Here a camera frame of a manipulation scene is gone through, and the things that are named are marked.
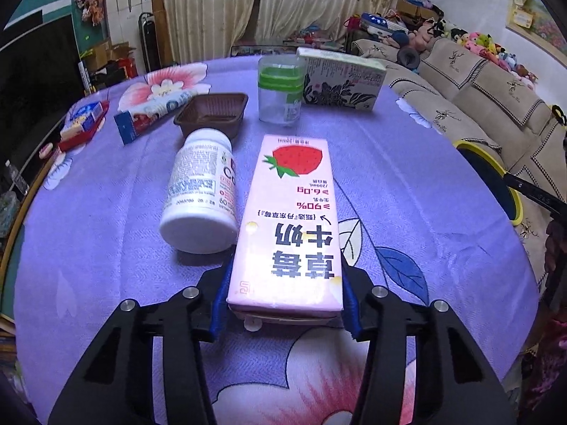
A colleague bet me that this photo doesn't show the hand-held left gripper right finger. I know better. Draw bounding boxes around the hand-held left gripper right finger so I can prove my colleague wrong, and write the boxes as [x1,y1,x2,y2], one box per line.
[341,263,517,425]

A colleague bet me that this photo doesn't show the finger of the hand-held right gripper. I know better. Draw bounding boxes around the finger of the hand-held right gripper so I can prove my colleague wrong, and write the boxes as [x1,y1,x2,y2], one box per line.
[502,172,539,201]

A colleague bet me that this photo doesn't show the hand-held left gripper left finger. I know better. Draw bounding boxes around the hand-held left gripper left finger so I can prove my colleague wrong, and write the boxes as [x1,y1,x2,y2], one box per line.
[48,263,233,425]

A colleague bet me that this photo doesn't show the yellow-rimmed trash bin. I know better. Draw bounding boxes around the yellow-rimmed trash bin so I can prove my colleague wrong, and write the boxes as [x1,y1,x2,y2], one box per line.
[453,139,523,226]

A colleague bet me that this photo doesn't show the pink strawberry milk carton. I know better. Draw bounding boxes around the pink strawberry milk carton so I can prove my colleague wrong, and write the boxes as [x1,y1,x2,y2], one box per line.
[226,134,345,330]

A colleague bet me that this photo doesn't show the beige sofa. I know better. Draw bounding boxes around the beige sofa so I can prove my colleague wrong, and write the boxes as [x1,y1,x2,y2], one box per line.
[352,38,567,288]

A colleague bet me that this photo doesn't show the purple floral tablecloth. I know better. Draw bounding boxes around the purple floral tablecloth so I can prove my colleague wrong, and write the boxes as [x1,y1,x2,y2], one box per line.
[13,55,539,425]

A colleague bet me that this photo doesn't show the white supplement bottle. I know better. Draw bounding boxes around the white supplement bottle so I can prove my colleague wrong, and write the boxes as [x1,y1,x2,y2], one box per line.
[159,128,240,255]

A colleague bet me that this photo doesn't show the person's dark patterned clothing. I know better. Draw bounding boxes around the person's dark patterned clothing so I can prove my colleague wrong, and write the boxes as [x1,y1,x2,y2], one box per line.
[523,219,567,408]

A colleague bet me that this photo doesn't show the pile of plush toys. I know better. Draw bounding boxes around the pile of plush toys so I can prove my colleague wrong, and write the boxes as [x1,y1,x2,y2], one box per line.
[438,18,539,83]

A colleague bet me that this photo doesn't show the floral tissue box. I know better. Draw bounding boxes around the floral tissue box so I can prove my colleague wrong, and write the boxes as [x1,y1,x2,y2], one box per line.
[296,47,386,113]

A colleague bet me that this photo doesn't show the blue star-patterned bag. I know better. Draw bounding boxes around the blue star-patterned bag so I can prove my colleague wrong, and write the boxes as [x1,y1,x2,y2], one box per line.
[360,12,408,38]

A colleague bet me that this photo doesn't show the brown plastic tray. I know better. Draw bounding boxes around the brown plastic tray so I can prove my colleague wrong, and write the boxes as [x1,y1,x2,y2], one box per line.
[174,93,249,140]

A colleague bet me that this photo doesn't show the blue and white packet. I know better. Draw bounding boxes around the blue and white packet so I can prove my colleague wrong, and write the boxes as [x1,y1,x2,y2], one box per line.
[114,93,196,146]

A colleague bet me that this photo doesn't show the yellow and teal TV cabinet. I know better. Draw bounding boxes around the yellow and teal TV cabinet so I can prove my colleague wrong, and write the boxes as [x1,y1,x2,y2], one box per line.
[0,139,67,333]

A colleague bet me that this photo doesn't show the glass bowl with plastic wrap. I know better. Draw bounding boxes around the glass bowl with plastic wrap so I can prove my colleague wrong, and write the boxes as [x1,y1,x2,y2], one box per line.
[0,190,21,231]

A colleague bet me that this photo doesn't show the blue and red box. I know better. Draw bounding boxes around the blue and red box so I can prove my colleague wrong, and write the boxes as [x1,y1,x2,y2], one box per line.
[57,100,109,152]

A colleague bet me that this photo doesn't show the clear water bottle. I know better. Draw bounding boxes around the clear water bottle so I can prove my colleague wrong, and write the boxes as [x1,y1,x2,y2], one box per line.
[5,160,29,194]

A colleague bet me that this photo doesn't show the glass coffee table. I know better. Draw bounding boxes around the glass coffee table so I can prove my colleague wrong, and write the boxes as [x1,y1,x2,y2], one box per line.
[230,31,350,58]

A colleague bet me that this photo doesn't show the black tower fan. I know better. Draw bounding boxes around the black tower fan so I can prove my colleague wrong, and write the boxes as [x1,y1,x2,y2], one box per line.
[139,12,161,74]

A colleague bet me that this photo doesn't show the open cardboard box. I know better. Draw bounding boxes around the open cardboard box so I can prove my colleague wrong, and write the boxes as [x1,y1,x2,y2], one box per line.
[91,41,136,67]

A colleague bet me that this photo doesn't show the large black television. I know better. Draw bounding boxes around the large black television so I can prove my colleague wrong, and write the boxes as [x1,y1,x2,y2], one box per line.
[0,13,87,213]

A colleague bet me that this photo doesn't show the white standing air conditioner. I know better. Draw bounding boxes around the white standing air conditioner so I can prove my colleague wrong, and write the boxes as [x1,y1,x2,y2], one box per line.
[104,0,153,49]

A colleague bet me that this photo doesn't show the hanging flower decoration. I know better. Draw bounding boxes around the hanging flower decoration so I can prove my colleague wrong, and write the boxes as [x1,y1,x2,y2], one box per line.
[74,0,106,26]

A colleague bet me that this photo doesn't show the framed wall picture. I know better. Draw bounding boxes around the framed wall picture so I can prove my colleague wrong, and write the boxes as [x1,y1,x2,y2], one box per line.
[507,0,567,54]

